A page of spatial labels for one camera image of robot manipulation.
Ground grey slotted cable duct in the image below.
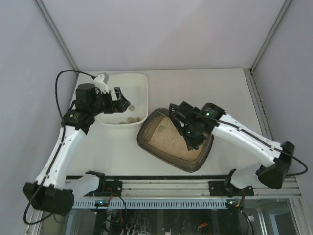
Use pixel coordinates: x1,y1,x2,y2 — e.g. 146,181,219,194
72,198,227,209

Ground brown translucent litter box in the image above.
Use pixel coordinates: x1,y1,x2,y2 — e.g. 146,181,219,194
137,108,214,173

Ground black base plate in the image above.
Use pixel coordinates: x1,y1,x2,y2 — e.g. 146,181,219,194
85,180,123,197
208,180,254,197

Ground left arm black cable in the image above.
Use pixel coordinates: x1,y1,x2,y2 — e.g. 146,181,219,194
23,70,96,225

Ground white plastic waste tray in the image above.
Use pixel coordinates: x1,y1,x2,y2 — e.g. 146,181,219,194
96,73,149,128

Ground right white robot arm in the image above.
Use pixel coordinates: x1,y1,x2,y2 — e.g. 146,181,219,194
181,102,295,194

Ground black slotted litter scoop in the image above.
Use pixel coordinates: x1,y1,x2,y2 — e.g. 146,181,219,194
169,103,188,137

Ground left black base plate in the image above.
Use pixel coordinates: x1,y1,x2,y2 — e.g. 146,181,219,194
85,180,123,197

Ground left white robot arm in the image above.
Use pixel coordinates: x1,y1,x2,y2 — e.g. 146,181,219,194
23,83,131,216

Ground aluminium mounting rail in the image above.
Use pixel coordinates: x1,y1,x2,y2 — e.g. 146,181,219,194
63,178,302,197

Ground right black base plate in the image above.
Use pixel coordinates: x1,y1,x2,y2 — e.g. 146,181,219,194
208,180,254,197

